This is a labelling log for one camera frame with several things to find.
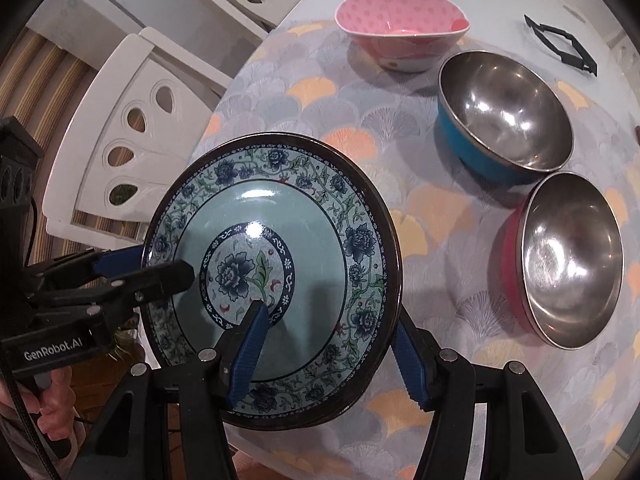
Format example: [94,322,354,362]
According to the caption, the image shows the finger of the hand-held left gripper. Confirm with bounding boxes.
[27,245,146,286]
[27,259,196,331]

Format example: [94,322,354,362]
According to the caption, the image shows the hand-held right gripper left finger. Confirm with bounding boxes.
[75,300,271,480]

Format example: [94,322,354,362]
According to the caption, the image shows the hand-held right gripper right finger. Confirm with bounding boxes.
[392,305,583,480]

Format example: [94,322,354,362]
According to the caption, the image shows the teal floral plate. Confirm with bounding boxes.
[141,133,402,431]

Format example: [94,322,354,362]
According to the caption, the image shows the steel bowl with red outside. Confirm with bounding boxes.
[492,171,625,351]

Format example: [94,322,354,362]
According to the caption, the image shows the steel bowl with blue outside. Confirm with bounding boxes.
[437,51,575,186]

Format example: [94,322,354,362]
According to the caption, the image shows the pink polka-dot bowl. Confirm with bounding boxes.
[334,0,471,73]

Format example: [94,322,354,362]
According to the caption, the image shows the person's left hand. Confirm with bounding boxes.
[35,367,77,458]

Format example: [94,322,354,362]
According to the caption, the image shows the fan-patterned table mat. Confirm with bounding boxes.
[137,20,640,480]

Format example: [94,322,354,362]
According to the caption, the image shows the white cabinet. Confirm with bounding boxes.
[22,0,211,43]

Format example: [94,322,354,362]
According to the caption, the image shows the black plastic frame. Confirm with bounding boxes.
[524,14,599,78]

